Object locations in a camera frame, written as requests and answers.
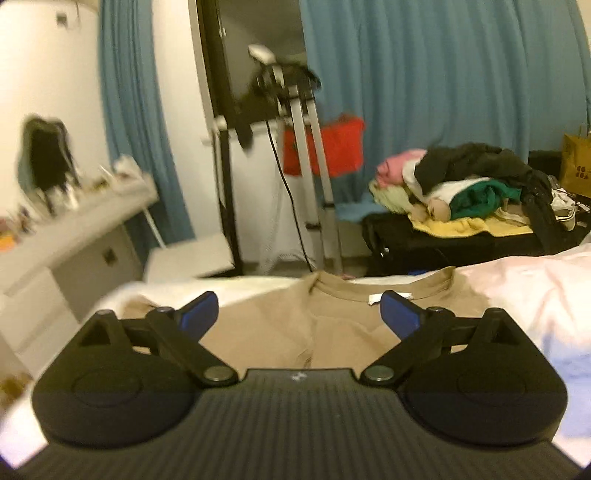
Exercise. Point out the white bed sheet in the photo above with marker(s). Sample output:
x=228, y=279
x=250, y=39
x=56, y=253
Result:
x=521, y=295

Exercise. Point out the yellow paper bag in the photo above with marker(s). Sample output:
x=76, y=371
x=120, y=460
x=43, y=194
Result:
x=576, y=159

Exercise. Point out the black suitcase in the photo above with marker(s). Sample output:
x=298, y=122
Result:
x=443, y=244

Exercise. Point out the blue curtain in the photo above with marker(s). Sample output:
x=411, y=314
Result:
x=138, y=134
x=443, y=92

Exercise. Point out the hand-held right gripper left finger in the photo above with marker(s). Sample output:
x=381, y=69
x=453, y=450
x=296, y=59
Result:
x=202, y=310

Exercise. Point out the black fur-trimmed jacket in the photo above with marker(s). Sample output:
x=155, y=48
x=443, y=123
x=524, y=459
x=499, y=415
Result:
x=46, y=157

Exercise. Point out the white flat box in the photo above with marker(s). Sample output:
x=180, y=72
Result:
x=191, y=258

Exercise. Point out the white dresser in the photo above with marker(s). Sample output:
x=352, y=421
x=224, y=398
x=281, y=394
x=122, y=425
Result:
x=69, y=258

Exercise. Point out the silver metal stand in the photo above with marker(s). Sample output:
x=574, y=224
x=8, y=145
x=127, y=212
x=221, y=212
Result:
x=307, y=152

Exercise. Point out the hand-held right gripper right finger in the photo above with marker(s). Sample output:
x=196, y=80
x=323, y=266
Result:
x=398, y=314

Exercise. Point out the red bag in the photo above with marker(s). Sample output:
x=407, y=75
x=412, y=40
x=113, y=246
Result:
x=330, y=147

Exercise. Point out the pile of mixed clothes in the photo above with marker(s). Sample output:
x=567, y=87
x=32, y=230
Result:
x=475, y=189

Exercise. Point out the beige t-shirt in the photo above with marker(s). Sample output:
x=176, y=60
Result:
x=295, y=323

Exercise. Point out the clutter of small dresser bottles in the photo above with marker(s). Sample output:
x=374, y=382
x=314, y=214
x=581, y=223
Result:
x=55, y=198

